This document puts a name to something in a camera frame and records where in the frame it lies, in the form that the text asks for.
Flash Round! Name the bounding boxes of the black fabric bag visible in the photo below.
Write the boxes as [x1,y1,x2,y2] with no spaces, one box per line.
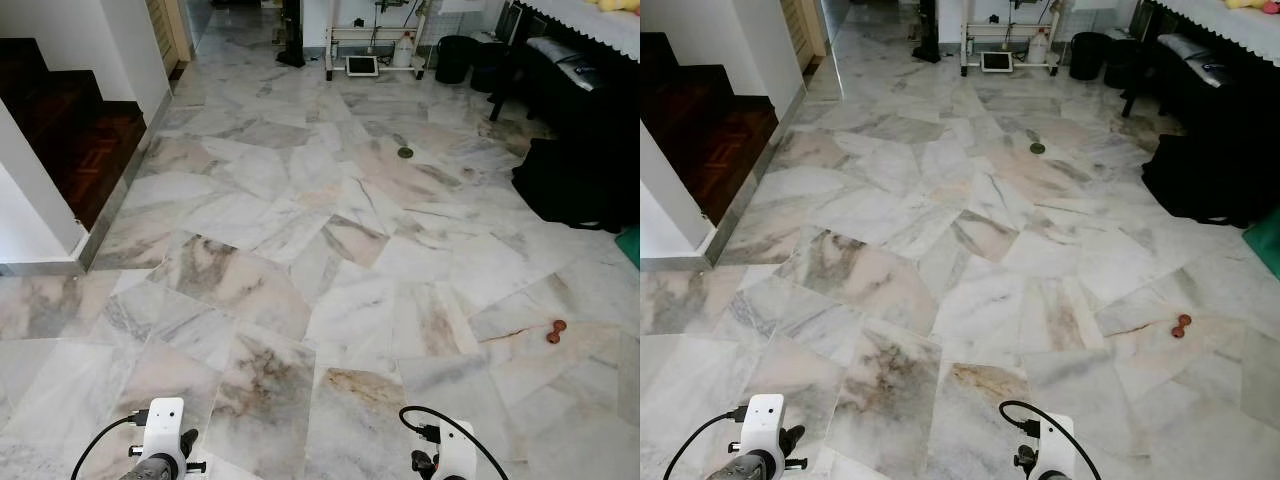
[1141,132,1280,229]
[511,137,641,233]

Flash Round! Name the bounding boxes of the dark wooden staircase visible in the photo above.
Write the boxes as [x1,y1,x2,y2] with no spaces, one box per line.
[0,38,149,231]
[640,32,779,226]

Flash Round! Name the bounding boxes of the black round bin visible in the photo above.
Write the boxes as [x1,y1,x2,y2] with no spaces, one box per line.
[435,35,479,85]
[1069,31,1113,81]
[472,40,511,94]
[1106,36,1143,89]

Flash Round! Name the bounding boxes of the brown wooden door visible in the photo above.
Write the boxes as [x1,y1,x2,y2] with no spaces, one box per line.
[145,0,193,79]
[780,0,829,73]

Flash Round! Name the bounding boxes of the black upright floor stand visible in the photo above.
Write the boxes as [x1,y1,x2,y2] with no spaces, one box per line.
[276,0,307,69]
[911,0,942,64]

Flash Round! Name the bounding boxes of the white metal rack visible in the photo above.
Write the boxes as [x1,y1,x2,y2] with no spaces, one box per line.
[960,0,1063,77]
[325,0,431,81]

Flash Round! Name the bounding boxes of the white scalloped table cloth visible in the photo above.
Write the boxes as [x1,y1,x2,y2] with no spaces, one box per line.
[1150,0,1280,59]
[520,0,641,61]

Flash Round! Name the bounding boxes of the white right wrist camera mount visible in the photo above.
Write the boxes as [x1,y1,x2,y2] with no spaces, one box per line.
[1036,413,1077,480]
[436,420,479,480]

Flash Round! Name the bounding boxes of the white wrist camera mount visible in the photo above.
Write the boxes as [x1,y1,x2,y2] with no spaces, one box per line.
[140,397,187,463]
[742,393,791,459]
[436,420,479,480]
[1036,413,1077,480]

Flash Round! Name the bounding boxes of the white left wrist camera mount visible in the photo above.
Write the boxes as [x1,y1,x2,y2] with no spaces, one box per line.
[742,393,791,459]
[140,397,187,463]

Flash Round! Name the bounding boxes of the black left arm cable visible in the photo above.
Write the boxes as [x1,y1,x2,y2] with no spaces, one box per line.
[70,408,151,480]
[662,404,750,480]

